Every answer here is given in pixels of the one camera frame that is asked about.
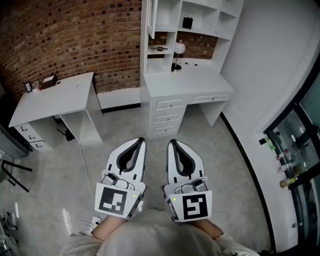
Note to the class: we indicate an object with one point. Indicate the glass cabinet door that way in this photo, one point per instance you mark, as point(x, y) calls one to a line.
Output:
point(155, 17)

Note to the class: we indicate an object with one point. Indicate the black metal chair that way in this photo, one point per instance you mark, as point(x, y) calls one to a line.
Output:
point(17, 165)

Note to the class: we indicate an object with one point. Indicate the black and white marker pen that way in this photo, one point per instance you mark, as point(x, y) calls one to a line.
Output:
point(191, 64)

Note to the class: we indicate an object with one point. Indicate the small lamp with globe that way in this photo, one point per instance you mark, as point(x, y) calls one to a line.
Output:
point(179, 47)

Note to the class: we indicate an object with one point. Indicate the red capped small bottle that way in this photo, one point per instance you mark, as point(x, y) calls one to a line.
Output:
point(282, 157)

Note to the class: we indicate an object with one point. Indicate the dark box with white top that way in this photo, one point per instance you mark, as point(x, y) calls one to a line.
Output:
point(48, 81)

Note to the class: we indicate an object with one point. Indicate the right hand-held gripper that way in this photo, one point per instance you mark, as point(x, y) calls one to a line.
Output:
point(195, 206)

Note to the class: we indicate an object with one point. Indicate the black pen holder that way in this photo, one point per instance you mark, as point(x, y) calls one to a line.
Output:
point(187, 23)

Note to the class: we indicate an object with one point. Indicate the plain white side table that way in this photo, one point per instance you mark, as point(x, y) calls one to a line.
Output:
point(55, 100)

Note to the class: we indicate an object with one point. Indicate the person's light shirt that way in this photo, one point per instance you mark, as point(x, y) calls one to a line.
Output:
point(155, 235)

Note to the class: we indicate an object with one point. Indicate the person's left forearm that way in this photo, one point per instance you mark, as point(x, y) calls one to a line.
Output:
point(107, 228)

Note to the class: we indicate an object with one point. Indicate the white power adapter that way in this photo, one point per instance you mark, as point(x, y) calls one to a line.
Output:
point(93, 222)

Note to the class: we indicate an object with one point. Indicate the black framed glass window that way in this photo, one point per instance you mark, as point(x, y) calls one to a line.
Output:
point(300, 140)

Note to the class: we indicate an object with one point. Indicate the person's right forearm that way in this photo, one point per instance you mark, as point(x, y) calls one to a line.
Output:
point(208, 230)

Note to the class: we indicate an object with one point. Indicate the small black picture frame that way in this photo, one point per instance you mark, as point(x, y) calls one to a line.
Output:
point(28, 87)

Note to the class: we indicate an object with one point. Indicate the small black box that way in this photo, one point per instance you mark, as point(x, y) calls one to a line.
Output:
point(262, 141)

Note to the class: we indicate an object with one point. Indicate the yellow bottle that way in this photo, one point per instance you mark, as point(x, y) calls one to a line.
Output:
point(287, 183)

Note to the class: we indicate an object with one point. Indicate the small white bottle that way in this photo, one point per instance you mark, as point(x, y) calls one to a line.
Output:
point(283, 168)

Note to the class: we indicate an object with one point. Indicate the grey metal object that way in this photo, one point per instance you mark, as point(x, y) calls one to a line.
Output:
point(158, 48)

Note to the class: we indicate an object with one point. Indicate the green plastic bottle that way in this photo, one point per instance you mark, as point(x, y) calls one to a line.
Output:
point(270, 144)

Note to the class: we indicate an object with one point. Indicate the white desk with shelves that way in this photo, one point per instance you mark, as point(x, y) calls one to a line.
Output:
point(222, 52)

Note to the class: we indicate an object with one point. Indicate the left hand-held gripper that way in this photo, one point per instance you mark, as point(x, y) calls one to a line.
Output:
point(112, 200)

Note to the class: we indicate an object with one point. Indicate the black floor stand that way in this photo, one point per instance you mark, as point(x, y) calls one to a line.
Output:
point(67, 133)

